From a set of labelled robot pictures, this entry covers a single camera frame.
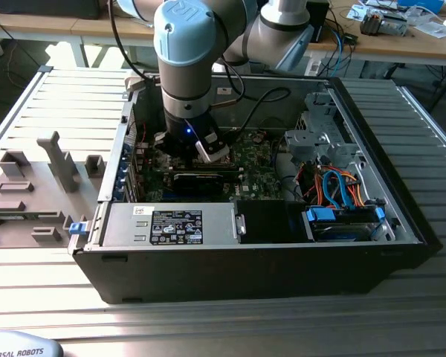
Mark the orange wire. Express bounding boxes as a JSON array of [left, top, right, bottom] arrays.
[[334, 169, 367, 208]]

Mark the black upright box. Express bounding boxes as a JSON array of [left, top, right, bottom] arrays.
[[306, 0, 330, 42]]

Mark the black PC case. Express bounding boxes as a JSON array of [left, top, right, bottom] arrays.
[[67, 68, 443, 306]]

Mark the green motherboard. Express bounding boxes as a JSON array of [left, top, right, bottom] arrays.
[[133, 128, 288, 204]]

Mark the blue box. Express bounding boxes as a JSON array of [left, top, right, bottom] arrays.
[[397, 0, 446, 14]]

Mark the grey power supply unit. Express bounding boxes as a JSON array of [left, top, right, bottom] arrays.
[[100, 202, 242, 248]]

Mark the grey parts rack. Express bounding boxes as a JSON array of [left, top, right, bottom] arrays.
[[0, 129, 109, 250]]

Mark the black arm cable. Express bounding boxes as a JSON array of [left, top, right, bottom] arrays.
[[109, 0, 157, 83]]

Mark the white paper sheet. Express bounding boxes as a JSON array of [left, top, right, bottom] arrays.
[[412, 14, 446, 40]]

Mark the black box on desk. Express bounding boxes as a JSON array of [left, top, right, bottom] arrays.
[[0, 0, 103, 20]]

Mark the wooden desk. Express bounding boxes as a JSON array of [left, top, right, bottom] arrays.
[[306, 0, 446, 67], [0, 0, 158, 42]]

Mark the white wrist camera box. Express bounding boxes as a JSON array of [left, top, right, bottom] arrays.
[[194, 132, 230, 164]]

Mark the grey Universal Robots housing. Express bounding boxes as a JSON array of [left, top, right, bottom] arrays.
[[0, 329, 65, 357]]

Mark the grey metal device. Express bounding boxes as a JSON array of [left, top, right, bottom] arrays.
[[359, 9, 410, 37]]

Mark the black graphics card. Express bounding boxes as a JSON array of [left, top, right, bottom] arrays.
[[172, 171, 226, 198]]

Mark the black plastic shroud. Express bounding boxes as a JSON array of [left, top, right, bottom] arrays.
[[236, 200, 306, 245]]

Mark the blue wire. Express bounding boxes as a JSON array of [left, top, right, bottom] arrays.
[[321, 170, 349, 211]]

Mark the metal drive cage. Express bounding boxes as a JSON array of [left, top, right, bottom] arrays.
[[284, 91, 362, 169]]

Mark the hard disk in blue carrier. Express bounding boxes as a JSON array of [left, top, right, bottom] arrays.
[[300, 206, 387, 242]]

